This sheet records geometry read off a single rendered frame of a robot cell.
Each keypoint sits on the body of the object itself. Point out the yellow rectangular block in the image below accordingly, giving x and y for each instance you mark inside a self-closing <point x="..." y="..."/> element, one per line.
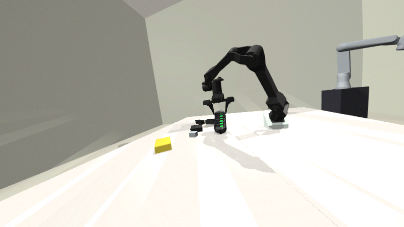
<point x="162" y="145"/>

